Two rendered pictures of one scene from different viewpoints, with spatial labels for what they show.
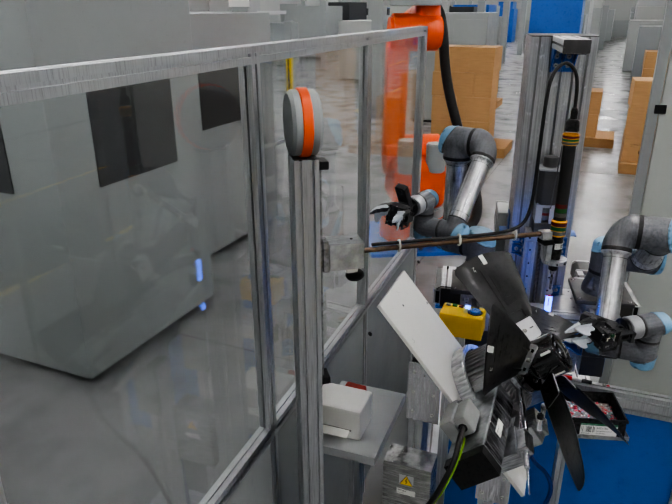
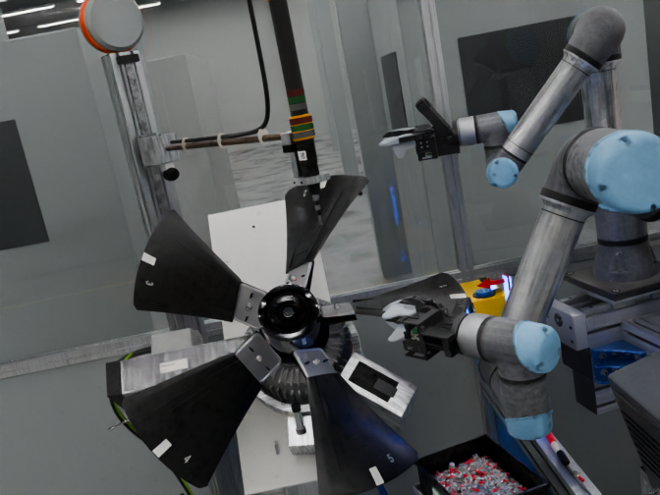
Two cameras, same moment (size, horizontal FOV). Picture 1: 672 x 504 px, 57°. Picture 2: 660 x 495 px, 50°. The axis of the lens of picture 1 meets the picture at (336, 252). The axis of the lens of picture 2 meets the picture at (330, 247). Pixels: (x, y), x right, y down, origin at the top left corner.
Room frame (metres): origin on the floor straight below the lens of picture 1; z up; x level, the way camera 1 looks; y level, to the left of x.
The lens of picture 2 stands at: (1.10, -1.86, 1.63)
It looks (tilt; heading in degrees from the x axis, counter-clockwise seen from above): 13 degrees down; 67
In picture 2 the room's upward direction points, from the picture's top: 11 degrees counter-clockwise
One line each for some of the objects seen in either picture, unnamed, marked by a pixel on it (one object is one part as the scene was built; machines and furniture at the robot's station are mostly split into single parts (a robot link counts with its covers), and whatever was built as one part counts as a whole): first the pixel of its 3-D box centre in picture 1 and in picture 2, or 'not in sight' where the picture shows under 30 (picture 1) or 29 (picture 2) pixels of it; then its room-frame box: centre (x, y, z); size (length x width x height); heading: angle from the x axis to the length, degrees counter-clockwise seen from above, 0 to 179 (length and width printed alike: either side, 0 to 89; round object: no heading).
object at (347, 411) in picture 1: (340, 413); not in sight; (1.65, -0.01, 0.91); 0.17 x 0.16 x 0.11; 69
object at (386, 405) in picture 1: (356, 419); not in sight; (1.71, -0.07, 0.84); 0.36 x 0.24 x 0.03; 159
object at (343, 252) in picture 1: (341, 252); (158, 149); (1.47, -0.01, 1.54); 0.10 x 0.07 x 0.08; 104
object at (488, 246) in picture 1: (479, 244); (619, 207); (2.41, -0.60, 1.20); 0.13 x 0.12 x 0.14; 52
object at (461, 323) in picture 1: (462, 322); (481, 308); (2.06, -0.48, 1.02); 0.16 x 0.10 x 0.11; 69
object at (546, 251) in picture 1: (552, 246); (304, 156); (1.62, -0.61, 1.50); 0.09 x 0.07 x 0.10; 104
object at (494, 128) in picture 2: (424, 201); (496, 128); (2.28, -0.34, 1.43); 0.11 x 0.08 x 0.09; 142
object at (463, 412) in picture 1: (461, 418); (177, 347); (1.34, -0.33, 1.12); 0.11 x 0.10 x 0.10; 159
